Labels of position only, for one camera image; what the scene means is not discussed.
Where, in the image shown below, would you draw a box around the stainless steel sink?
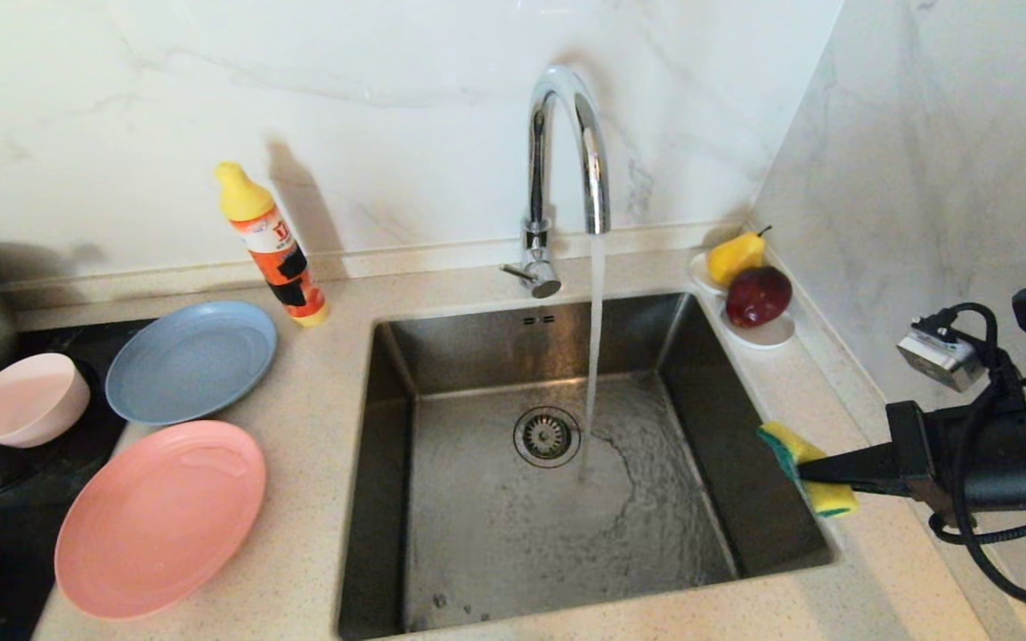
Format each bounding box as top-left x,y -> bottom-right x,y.
338,292 -> 837,640

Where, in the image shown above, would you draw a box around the pink plate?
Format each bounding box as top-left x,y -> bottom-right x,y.
54,420 -> 267,621

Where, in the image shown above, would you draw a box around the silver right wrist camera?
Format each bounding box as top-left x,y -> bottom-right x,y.
896,319 -> 986,393

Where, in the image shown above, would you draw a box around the orange dish soap bottle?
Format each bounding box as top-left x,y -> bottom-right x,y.
215,162 -> 331,328

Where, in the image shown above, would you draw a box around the yellow pear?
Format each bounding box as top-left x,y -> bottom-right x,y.
708,226 -> 774,288

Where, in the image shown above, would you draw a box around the blue grey plate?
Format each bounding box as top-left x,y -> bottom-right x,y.
105,300 -> 279,426

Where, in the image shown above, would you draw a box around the black induction cooktop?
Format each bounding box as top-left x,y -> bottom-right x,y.
0,319 -> 158,641

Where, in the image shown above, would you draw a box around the white fruit dish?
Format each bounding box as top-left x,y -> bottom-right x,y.
689,251 -> 797,350

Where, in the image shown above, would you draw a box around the metal sink drain strainer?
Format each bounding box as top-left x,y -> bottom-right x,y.
513,407 -> 582,469

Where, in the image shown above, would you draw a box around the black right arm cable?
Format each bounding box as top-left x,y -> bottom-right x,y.
914,303 -> 1026,613

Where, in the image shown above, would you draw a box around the chrome gooseneck faucet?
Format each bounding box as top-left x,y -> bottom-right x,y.
501,64 -> 612,300

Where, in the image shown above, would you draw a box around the red apple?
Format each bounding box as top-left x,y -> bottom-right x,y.
726,265 -> 794,329

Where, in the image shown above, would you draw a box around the yellow green sponge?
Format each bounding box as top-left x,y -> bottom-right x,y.
758,420 -> 859,519

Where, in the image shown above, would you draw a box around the pink bowl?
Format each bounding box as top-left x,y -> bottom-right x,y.
0,353 -> 92,449

